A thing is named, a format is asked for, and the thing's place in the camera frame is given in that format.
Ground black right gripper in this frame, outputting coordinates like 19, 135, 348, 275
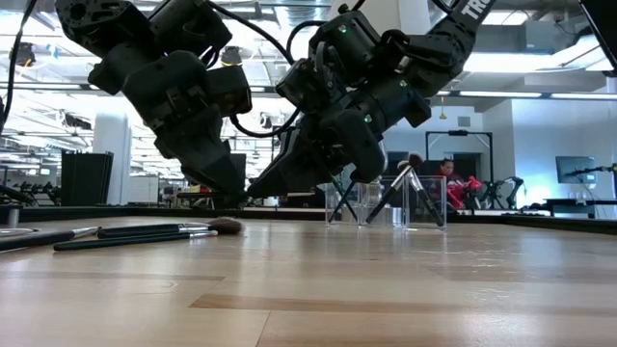
247, 79, 433, 200

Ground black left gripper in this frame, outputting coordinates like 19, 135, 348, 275
122, 50, 247, 196

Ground thin black makeup brush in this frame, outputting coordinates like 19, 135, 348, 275
0, 225, 101, 253
328, 178, 361, 225
51, 229, 220, 253

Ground black fan makeup brush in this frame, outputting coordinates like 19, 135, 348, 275
95, 216, 246, 241

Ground fluffy-head black makeup brush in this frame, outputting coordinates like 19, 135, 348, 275
364, 152, 426, 226

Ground short-bristle black makeup brush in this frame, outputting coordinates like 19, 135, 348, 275
395, 160, 446, 227

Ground white pillar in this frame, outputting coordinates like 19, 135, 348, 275
92, 113, 132, 206

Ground black cabinet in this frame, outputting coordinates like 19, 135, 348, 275
60, 150, 116, 207

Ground clear acrylic organizer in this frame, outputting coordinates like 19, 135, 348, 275
324, 174, 448, 231

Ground person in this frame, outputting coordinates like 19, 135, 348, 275
433, 157, 467, 208

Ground table lamp white shade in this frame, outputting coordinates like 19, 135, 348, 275
327, 0, 438, 216

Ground black ceiling box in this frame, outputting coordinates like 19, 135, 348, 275
8, 41, 38, 68

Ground long ceiling light strip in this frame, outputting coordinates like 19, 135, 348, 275
457, 90, 544, 99
549, 92, 617, 101

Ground dark background desk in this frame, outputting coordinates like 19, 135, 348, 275
543, 196, 617, 219

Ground black camera cable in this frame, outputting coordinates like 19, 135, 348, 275
207, 0, 296, 66
0, 0, 39, 139
228, 108, 304, 140

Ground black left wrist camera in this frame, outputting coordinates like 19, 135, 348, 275
205, 64, 254, 118

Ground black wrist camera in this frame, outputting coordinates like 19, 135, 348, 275
275, 56, 335, 116
205, 64, 254, 118

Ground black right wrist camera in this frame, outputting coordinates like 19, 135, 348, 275
275, 56, 335, 116

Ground black ceiling camera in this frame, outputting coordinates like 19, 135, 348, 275
220, 44, 244, 67

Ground black rig frame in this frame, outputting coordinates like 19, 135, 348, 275
424, 128, 495, 213

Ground wall monitor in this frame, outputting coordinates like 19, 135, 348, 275
554, 154, 598, 185

